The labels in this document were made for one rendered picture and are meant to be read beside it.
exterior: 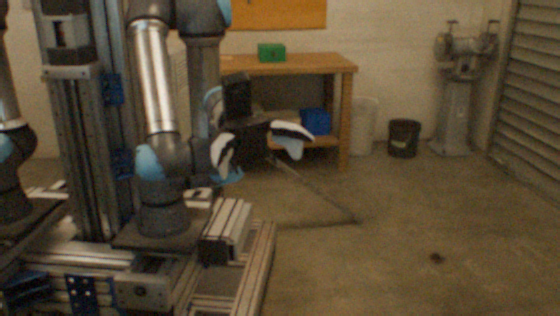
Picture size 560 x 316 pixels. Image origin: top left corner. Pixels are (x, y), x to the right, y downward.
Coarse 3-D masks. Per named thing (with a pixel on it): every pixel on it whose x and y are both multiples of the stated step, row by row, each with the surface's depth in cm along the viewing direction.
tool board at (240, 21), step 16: (240, 0) 359; (256, 0) 361; (272, 0) 363; (288, 0) 364; (304, 0) 366; (320, 0) 368; (240, 16) 364; (256, 16) 365; (272, 16) 367; (288, 16) 369; (304, 16) 371; (320, 16) 373
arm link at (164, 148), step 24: (144, 0) 100; (168, 0) 101; (144, 24) 98; (168, 24) 104; (144, 48) 97; (144, 72) 95; (168, 72) 98; (144, 96) 94; (168, 96) 95; (144, 120) 93; (168, 120) 92; (144, 144) 91; (168, 144) 90; (192, 144) 92; (144, 168) 88; (168, 168) 90; (192, 168) 91
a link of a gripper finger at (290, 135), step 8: (272, 128) 72; (280, 128) 72; (288, 128) 71; (296, 128) 70; (272, 136) 75; (280, 136) 73; (288, 136) 71; (296, 136) 70; (304, 136) 69; (312, 136) 69; (280, 144) 75; (288, 144) 73; (296, 144) 72; (288, 152) 74; (296, 152) 73
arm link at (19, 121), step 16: (0, 0) 124; (0, 16) 124; (0, 32) 124; (0, 48) 126; (0, 64) 127; (0, 80) 128; (0, 96) 129; (16, 96) 134; (0, 112) 131; (16, 112) 134; (0, 128) 131; (16, 128) 133; (32, 144) 140
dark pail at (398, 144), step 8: (392, 120) 397; (400, 120) 400; (408, 120) 399; (416, 120) 394; (392, 128) 383; (400, 128) 377; (408, 128) 375; (416, 128) 377; (392, 136) 386; (400, 136) 380; (408, 136) 379; (416, 136) 382; (392, 144) 388; (400, 144) 383; (408, 144) 382; (416, 144) 386; (392, 152) 390; (400, 152) 386; (408, 152) 385; (416, 152) 393
